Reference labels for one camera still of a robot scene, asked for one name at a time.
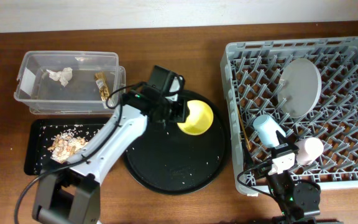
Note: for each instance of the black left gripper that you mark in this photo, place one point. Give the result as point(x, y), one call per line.
point(180, 111)

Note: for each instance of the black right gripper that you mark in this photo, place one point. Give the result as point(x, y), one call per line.
point(283, 149)

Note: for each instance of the wooden chopstick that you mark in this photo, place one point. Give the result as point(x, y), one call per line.
point(243, 129)

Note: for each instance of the light blue cup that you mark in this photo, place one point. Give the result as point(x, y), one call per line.
point(266, 128)

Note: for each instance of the yellow bowl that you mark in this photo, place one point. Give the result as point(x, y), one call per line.
point(199, 119)

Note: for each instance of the pink cup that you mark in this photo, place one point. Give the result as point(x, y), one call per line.
point(309, 150)

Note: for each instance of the gold foil wrapper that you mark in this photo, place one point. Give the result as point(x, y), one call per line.
point(102, 88)

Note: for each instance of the grey plate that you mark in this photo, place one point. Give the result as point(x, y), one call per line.
point(301, 88)

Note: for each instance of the white tissue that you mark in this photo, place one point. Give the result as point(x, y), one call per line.
point(63, 76)

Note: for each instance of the food scraps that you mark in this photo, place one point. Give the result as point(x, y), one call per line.
point(65, 145)

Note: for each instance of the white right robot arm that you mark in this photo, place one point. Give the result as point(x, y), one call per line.
point(299, 199)

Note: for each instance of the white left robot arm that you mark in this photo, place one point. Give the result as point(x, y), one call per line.
point(71, 193)

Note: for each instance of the grey dishwasher rack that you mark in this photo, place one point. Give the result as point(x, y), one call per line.
point(250, 76)

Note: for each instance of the round black tray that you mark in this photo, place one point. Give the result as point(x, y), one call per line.
point(168, 161)

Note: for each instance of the clear plastic bin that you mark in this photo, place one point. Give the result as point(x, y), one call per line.
point(81, 96)

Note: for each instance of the black rectangular tray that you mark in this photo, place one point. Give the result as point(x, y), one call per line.
point(44, 131)

